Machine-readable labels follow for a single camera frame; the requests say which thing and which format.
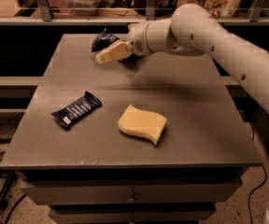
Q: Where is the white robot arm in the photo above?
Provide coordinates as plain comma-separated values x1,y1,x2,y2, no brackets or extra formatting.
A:
95,4,269,114

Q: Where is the grey drawer cabinet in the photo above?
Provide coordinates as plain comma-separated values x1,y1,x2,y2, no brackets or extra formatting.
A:
1,35,262,224

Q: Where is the dark blue snack bar wrapper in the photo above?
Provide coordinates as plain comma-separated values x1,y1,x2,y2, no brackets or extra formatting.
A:
51,91,102,129

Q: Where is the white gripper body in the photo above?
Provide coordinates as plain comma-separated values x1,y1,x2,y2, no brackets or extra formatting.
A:
127,21,153,56

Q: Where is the blue chip bag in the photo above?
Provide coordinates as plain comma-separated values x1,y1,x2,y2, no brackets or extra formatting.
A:
91,31,119,52

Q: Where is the grey metal shelf rail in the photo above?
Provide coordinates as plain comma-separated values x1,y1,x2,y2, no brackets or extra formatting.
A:
0,0,269,26

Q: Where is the yellow wavy sponge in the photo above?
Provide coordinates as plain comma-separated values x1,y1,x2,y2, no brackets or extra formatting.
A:
118,105,167,146

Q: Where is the black cable on right floor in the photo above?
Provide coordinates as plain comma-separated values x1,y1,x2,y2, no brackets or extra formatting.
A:
247,163,268,224

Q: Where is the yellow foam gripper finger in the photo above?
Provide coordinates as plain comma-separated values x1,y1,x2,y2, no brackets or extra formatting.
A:
95,40,133,63

